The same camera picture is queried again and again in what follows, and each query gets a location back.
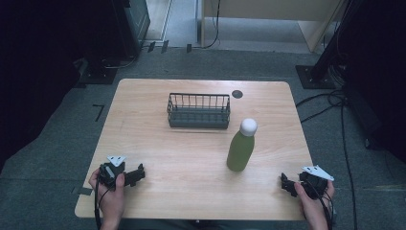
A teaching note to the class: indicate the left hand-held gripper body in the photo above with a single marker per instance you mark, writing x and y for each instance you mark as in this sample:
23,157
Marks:
108,174

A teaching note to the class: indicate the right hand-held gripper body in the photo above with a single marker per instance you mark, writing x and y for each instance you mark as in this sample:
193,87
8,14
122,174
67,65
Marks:
316,187

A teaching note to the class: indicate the person's right hand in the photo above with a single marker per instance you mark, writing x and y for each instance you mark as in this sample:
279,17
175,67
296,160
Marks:
311,209

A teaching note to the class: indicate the person's left hand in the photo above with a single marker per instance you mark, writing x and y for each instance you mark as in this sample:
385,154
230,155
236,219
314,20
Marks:
110,201

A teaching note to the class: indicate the green bottle with white cap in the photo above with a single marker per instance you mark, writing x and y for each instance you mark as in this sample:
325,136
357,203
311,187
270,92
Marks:
241,150

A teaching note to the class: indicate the person's dark clothing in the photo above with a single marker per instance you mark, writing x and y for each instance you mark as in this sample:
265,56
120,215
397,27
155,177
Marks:
178,225

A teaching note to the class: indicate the black square floor base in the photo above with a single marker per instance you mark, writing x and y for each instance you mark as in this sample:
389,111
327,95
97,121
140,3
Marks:
98,76

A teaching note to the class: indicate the dark round table grommet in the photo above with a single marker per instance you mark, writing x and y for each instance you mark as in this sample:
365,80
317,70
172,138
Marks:
237,94

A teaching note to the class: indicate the short black tape piece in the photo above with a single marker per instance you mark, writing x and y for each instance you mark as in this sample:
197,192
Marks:
189,48
164,46
151,46

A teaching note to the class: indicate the dark curtain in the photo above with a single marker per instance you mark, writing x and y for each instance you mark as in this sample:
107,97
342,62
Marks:
38,64
383,64

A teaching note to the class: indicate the black slanted stand pole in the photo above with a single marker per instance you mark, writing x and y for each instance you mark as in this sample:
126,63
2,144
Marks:
332,48

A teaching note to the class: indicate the black equipment cabinet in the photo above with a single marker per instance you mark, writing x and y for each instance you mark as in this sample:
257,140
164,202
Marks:
130,22

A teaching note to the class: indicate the light wooden partition board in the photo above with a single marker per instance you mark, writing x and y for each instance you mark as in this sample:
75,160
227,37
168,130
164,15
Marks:
271,8

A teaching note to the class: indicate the black stand base plate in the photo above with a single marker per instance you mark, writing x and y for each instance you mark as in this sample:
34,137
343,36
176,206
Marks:
314,83

